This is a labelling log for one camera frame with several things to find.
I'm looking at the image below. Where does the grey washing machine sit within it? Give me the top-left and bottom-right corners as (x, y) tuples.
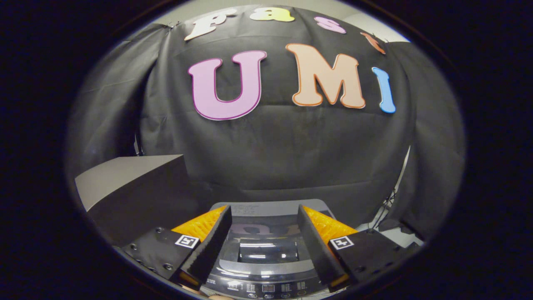
(199, 199), (340, 300)

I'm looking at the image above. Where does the dark brown and beige cabinet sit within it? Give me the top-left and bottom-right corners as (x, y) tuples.
(75, 154), (200, 246)

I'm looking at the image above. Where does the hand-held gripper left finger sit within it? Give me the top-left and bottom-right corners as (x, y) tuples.
(121, 205), (233, 292)

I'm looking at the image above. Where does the thin light stand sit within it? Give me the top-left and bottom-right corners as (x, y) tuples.
(371, 146), (411, 232)

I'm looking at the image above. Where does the dark glass washing machine lid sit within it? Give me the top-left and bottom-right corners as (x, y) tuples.
(210, 199), (336, 274)

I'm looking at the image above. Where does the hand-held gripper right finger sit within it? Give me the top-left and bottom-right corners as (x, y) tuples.
(298, 204), (419, 292)

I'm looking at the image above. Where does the black backdrop cloth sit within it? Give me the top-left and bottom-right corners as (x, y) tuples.
(65, 6), (465, 240)

